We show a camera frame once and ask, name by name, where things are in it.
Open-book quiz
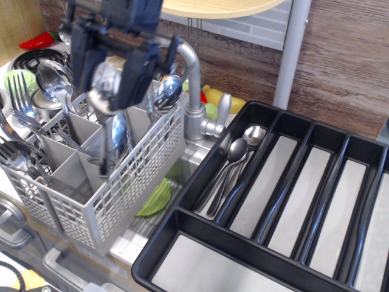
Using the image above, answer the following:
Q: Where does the green toy cabbage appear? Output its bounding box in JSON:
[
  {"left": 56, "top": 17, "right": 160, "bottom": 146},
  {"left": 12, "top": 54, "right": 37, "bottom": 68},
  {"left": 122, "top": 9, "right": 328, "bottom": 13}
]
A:
[{"left": 4, "top": 69, "right": 38, "bottom": 94}]

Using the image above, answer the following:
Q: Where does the black cutlery tray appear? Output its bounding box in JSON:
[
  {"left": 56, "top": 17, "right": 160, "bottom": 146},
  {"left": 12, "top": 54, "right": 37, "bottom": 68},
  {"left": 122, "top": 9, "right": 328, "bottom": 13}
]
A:
[{"left": 131, "top": 102, "right": 388, "bottom": 291}]

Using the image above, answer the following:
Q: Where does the dark spoon in tray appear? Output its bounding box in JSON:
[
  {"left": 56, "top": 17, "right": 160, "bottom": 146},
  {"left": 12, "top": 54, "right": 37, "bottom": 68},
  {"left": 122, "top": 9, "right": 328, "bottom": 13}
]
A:
[{"left": 206, "top": 137, "right": 248, "bottom": 217}]

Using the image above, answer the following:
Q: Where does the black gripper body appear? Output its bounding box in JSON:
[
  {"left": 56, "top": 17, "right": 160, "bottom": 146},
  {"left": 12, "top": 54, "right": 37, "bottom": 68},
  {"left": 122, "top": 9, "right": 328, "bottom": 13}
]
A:
[{"left": 72, "top": 1, "right": 180, "bottom": 72}]

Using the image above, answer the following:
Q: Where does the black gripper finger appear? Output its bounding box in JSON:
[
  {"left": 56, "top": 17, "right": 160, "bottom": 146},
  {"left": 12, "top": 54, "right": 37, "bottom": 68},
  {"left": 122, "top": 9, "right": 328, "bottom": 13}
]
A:
[
  {"left": 109, "top": 45, "right": 161, "bottom": 110},
  {"left": 71, "top": 23, "right": 108, "bottom": 91}
]

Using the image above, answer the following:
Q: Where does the black stove burner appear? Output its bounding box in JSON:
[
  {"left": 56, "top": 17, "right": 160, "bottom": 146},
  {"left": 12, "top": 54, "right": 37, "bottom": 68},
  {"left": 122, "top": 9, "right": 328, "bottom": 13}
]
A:
[{"left": 9, "top": 49, "right": 71, "bottom": 73}]

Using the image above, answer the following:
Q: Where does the hanging slotted ladle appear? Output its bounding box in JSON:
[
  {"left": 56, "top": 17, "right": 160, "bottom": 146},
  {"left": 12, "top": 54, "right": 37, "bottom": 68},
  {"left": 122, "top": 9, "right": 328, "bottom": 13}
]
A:
[{"left": 58, "top": 0, "right": 74, "bottom": 46}]

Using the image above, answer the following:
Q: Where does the shiny spoon in tray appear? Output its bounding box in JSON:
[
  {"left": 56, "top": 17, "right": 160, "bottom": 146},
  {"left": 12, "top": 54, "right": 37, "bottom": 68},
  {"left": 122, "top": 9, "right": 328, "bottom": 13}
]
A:
[{"left": 193, "top": 125, "right": 265, "bottom": 212}]

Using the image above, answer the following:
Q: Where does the silver sink faucet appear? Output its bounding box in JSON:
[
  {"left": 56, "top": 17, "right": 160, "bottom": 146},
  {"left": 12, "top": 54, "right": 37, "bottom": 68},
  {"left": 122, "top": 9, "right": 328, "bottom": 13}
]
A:
[{"left": 177, "top": 40, "right": 232, "bottom": 141}]

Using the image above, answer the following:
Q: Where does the spoon at basket corner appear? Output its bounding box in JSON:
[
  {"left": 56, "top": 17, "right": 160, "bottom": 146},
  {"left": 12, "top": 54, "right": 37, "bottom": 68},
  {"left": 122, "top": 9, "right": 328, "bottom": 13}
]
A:
[{"left": 146, "top": 75, "right": 182, "bottom": 125}]

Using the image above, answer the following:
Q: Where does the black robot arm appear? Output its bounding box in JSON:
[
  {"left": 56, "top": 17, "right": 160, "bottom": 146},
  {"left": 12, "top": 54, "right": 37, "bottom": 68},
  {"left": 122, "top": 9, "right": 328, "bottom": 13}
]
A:
[{"left": 60, "top": 1, "right": 181, "bottom": 115}]

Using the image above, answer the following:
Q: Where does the grey plastic cutlery basket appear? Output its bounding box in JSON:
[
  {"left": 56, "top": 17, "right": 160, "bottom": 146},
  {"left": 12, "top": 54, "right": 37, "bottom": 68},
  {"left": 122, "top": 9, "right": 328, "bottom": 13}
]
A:
[{"left": 0, "top": 68, "right": 187, "bottom": 258}]

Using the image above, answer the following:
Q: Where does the wooden shelf board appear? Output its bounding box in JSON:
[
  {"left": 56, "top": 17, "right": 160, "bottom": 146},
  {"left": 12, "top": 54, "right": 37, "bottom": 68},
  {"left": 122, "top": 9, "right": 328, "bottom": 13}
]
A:
[{"left": 161, "top": 0, "right": 284, "bottom": 19}]

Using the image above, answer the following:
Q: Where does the fork at left edge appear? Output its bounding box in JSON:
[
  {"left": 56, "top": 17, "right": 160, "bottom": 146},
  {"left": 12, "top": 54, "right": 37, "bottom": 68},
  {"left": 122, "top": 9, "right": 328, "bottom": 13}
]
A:
[{"left": 10, "top": 79, "right": 58, "bottom": 172}]

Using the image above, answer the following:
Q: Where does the green leaf in sink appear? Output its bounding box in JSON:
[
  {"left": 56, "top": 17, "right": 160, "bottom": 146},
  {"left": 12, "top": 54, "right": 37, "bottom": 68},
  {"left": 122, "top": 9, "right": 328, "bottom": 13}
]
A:
[{"left": 135, "top": 178, "right": 171, "bottom": 217}]

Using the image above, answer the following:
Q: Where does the large spoon in basket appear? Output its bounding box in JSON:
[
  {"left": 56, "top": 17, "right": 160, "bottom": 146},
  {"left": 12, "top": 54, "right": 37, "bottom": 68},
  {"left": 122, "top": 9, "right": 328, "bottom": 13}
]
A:
[{"left": 88, "top": 111, "right": 131, "bottom": 170}]

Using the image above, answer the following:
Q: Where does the red toy pepper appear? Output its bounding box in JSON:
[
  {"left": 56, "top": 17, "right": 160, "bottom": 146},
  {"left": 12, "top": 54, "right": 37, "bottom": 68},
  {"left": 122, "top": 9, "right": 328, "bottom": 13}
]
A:
[{"left": 19, "top": 31, "right": 59, "bottom": 50}]

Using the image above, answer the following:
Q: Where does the big serving spoon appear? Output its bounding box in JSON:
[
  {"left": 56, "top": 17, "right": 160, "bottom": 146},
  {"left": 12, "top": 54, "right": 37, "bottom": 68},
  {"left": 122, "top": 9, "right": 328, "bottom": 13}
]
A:
[{"left": 35, "top": 60, "right": 89, "bottom": 153}]

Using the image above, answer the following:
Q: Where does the small steel spoon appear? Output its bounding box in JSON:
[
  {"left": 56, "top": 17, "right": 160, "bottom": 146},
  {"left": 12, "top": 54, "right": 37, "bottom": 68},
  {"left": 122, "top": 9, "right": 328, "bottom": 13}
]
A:
[{"left": 88, "top": 62, "right": 121, "bottom": 178}]

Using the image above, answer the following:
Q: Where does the grey metal pole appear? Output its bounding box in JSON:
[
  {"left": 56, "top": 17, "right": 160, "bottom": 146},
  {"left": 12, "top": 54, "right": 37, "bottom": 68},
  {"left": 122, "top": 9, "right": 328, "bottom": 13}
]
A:
[{"left": 273, "top": 0, "right": 312, "bottom": 110}]

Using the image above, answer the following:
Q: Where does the fork head lower left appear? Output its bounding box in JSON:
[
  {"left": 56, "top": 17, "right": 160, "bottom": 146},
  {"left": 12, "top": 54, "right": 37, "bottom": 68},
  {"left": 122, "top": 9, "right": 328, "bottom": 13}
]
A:
[{"left": 1, "top": 141, "right": 52, "bottom": 186}]

